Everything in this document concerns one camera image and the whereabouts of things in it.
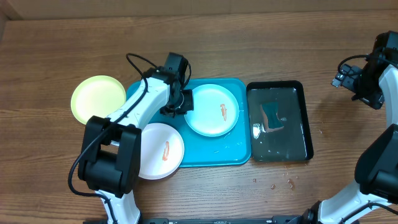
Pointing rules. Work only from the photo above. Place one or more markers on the black water tray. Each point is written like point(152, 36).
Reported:
point(291, 143)

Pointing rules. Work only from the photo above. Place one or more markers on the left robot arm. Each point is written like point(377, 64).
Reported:
point(110, 159)

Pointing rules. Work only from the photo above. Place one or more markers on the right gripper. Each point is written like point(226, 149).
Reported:
point(375, 101)

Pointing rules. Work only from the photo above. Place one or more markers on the green orange sponge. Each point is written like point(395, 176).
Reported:
point(271, 120)

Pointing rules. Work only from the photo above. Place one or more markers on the white plate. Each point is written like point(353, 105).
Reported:
point(162, 151)

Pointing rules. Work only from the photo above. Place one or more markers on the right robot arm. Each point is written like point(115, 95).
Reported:
point(375, 176)

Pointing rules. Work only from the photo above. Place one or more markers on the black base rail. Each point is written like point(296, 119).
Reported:
point(280, 219)

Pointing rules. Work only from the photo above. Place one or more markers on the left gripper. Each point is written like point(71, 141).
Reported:
point(188, 106)

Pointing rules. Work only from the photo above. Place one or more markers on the teal plastic tray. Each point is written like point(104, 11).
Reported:
point(230, 149)

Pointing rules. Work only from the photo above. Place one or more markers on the light blue plate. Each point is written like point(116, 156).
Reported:
point(215, 110)

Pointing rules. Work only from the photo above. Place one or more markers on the yellow-green plate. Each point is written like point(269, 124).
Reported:
point(99, 96)

